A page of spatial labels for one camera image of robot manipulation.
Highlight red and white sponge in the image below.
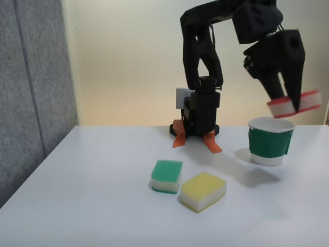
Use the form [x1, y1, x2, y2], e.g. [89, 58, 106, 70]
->
[266, 90, 322, 119]

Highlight white cup with green band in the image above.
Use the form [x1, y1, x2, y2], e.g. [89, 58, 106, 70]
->
[247, 116, 297, 167]

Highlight orange tape strip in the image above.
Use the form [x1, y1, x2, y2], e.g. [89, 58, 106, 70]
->
[203, 130, 223, 155]
[171, 119, 186, 149]

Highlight yellow and white sponge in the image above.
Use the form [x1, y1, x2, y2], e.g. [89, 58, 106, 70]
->
[180, 172, 227, 214]

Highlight green and white sponge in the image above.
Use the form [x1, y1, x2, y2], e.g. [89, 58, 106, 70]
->
[149, 159, 184, 195]

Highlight grey felt partition panel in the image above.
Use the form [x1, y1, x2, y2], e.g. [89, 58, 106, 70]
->
[0, 0, 79, 209]

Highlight white wall outlet box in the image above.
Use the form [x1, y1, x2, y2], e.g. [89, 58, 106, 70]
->
[175, 87, 194, 110]

